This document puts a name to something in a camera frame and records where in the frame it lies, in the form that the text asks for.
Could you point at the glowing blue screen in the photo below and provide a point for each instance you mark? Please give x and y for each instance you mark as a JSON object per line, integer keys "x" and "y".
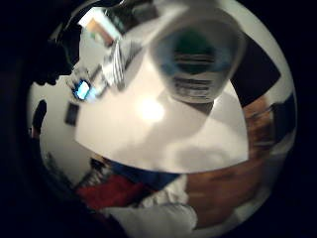
{"x": 82, "y": 90}

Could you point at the framed picture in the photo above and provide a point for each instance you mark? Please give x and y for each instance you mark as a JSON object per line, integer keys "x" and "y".
{"x": 99, "y": 28}

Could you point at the striped white object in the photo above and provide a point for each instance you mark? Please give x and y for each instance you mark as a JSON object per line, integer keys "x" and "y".
{"x": 115, "y": 64}

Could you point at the small dark flat device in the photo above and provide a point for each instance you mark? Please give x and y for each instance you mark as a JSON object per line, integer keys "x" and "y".
{"x": 72, "y": 114}

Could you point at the white bottle with green label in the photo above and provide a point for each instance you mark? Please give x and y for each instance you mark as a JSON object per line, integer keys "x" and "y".
{"x": 194, "y": 56}

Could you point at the red cloth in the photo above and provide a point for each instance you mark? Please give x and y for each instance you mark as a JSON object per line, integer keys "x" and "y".
{"x": 110, "y": 191}

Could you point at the blue cloth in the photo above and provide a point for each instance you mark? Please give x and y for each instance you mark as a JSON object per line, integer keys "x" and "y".
{"x": 145, "y": 177}

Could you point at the the person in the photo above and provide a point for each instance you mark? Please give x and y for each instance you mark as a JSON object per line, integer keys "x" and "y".
{"x": 158, "y": 214}

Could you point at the black panel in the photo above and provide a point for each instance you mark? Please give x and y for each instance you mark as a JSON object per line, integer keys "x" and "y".
{"x": 256, "y": 74}

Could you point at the brown wooden furniture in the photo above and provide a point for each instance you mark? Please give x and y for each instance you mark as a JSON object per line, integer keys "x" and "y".
{"x": 228, "y": 178}

